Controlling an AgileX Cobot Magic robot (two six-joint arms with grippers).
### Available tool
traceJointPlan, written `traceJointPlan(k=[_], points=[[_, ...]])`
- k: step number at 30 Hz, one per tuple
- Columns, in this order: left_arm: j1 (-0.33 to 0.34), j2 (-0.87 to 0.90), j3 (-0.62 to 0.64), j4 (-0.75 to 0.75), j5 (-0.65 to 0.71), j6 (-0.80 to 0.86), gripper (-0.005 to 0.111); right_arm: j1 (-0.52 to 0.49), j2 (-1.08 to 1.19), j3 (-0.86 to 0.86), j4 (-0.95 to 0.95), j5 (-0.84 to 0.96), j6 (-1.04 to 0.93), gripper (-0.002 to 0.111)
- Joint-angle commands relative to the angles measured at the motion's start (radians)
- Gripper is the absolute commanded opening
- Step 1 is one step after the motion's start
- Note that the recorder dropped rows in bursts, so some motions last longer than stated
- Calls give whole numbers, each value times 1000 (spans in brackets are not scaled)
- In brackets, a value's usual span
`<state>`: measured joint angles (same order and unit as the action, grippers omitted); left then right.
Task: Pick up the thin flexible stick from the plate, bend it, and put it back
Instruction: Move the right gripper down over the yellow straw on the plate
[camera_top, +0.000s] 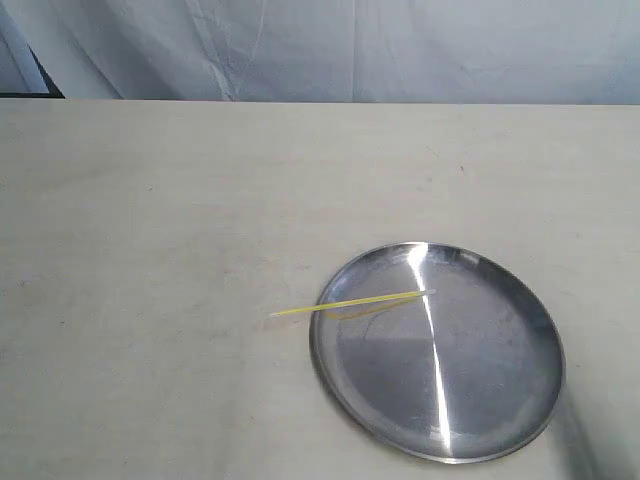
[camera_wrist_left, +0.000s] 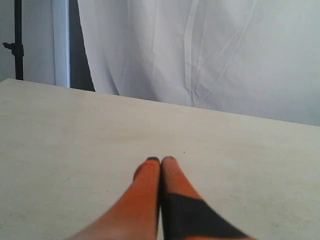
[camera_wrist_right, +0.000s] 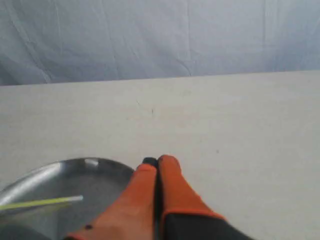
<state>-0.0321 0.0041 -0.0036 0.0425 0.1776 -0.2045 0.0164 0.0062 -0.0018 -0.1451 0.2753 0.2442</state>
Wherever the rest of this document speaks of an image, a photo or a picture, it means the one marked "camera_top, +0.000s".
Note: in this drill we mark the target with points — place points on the thin yellow stick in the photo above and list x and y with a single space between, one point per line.
354 302

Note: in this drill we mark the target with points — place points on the round stainless steel plate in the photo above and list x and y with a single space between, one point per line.
468 374

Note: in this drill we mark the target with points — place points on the white backdrop cloth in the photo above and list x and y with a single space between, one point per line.
532 52

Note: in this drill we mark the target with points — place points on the dark frame at left edge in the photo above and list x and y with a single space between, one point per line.
53 92

